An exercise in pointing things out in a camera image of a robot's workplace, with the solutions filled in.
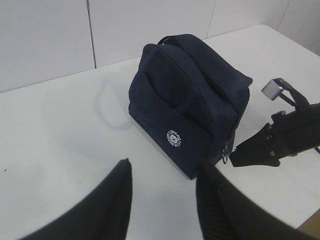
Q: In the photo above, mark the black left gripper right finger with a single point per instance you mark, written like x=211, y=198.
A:
x=225, y=213

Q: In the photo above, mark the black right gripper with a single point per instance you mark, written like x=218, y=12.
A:
x=291, y=134

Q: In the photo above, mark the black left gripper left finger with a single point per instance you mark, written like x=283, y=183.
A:
x=104, y=214

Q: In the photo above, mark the navy blue fabric lunch bag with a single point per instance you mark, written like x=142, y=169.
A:
x=189, y=100

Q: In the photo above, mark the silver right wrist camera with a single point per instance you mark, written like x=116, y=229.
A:
x=274, y=89

